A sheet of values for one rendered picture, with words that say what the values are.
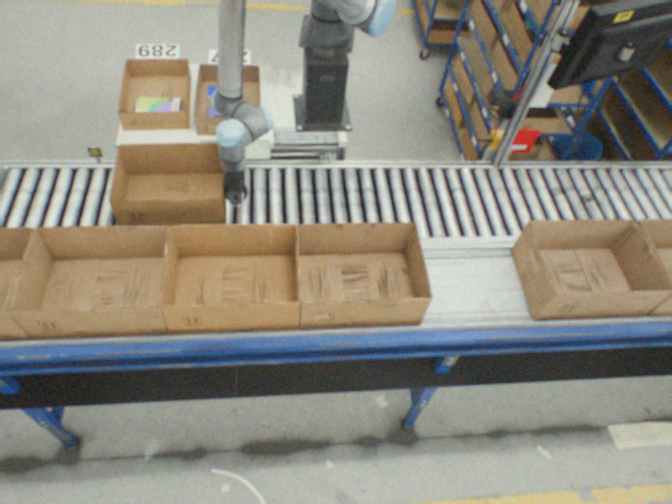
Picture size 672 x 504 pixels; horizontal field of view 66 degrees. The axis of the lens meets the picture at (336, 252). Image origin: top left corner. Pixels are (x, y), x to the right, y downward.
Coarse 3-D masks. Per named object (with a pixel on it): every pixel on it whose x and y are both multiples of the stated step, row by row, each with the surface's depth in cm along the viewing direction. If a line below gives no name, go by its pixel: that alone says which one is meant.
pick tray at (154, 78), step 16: (128, 64) 241; (144, 64) 243; (160, 64) 244; (176, 64) 245; (128, 80) 240; (144, 80) 245; (160, 80) 247; (176, 80) 247; (128, 96) 238; (144, 96) 239; (160, 96) 239; (176, 96) 241; (128, 112) 218; (144, 112) 219; (160, 112) 220; (176, 112) 221; (128, 128) 225; (144, 128) 226; (160, 128) 227; (176, 128) 228
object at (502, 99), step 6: (492, 90) 209; (498, 90) 209; (504, 90) 210; (510, 90) 211; (486, 96) 212; (492, 96) 208; (498, 96) 207; (504, 96) 208; (510, 96) 208; (492, 102) 208; (498, 102) 208; (504, 102) 208; (510, 102) 209; (516, 102) 209; (498, 108) 214; (504, 108) 213; (510, 108) 211; (498, 114) 215
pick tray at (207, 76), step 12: (204, 72) 245; (216, 72) 246; (252, 72) 248; (204, 84) 248; (216, 84) 248; (252, 84) 251; (204, 96) 242; (252, 96) 245; (204, 108) 237; (204, 120) 221; (216, 120) 222; (204, 132) 227
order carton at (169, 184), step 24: (120, 144) 197; (144, 144) 198; (168, 144) 200; (192, 144) 201; (216, 144) 202; (120, 168) 197; (144, 168) 208; (168, 168) 210; (192, 168) 211; (216, 168) 213; (120, 192) 195; (144, 192) 205; (168, 192) 207; (192, 192) 207; (216, 192) 208; (120, 216) 187; (144, 216) 189; (168, 216) 190; (192, 216) 192; (216, 216) 193
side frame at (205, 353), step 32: (0, 352) 146; (32, 352) 147; (64, 352) 148; (96, 352) 149; (128, 352) 149; (160, 352) 151; (192, 352) 152; (224, 352) 154; (256, 352) 156; (288, 352) 165; (320, 352) 167; (352, 352) 168; (384, 352) 169; (416, 352) 170; (448, 352) 168; (480, 352) 171; (512, 352) 173
